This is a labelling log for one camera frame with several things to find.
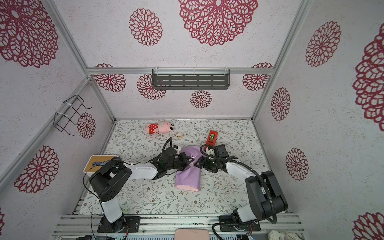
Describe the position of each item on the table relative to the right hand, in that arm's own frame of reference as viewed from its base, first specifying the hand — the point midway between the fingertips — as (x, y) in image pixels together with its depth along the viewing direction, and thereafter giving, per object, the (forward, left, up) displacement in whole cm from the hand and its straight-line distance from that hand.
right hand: (199, 163), depth 89 cm
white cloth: (-33, -35, -4) cm, 48 cm away
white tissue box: (-1, +64, -1) cm, 64 cm away
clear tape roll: (+27, +15, -5) cm, 31 cm away
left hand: (+1, +3, +2) cm, 3 cm away
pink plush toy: (+28, +26, +2) cm, 38 cm away
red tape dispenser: (+20, -8, 0) cm, 21 cm away
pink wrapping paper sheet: (-10, +6, +2) cm, 12 cm away
